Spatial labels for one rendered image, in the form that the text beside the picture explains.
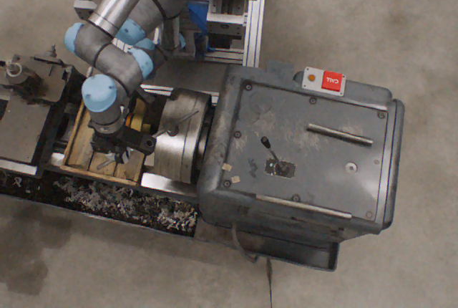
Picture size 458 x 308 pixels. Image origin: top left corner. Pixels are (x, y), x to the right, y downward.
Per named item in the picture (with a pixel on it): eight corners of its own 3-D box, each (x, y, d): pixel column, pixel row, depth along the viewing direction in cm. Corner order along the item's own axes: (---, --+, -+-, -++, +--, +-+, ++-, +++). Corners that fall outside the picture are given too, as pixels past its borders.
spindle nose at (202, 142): (218, 114, 166) (215, 107, 145) (206, 170, 165) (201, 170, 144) (210, 113, 166) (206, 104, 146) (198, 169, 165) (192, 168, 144)
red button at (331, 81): (341, 76, 145) (343, 74, 143) (338, 93, 143) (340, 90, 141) (323, 72, 145) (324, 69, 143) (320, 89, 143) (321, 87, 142)
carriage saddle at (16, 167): (79, 71, 185) (75, 64, 179) (42, 179, 171) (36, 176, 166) (11, 56, 186) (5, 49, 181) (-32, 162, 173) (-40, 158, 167)
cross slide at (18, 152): (71, 64, 179) (67, 59, 175) (34, 166, 167) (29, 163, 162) (31, 56, 180) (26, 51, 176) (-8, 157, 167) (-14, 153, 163)
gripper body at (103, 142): (103, 130, 126) (94, 106, 116) (132, 136, 126) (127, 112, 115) (94, 153, 122) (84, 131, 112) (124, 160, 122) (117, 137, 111)
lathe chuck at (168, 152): (205, 99, 172) (197, 83, 141) (187, 181, 170) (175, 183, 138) (182, 95, 173) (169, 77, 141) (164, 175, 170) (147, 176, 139)
